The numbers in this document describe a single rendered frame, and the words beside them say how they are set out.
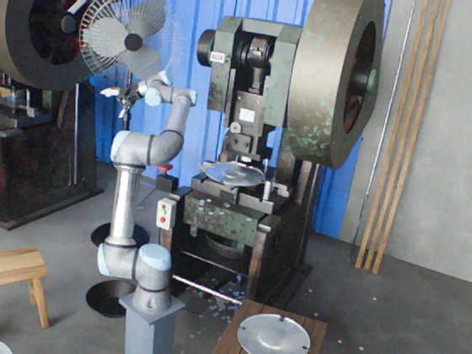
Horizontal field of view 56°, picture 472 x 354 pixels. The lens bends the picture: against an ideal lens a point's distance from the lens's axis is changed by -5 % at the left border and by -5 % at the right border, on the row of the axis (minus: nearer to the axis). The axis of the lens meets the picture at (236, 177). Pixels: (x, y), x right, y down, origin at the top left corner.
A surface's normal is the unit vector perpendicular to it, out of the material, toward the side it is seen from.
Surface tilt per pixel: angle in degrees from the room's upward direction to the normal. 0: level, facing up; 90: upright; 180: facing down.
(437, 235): 90
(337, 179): 90
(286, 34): 45
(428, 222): 90
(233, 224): 90
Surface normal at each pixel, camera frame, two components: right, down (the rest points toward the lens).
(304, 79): -0.44, 0.24
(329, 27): -0.32, -0.21
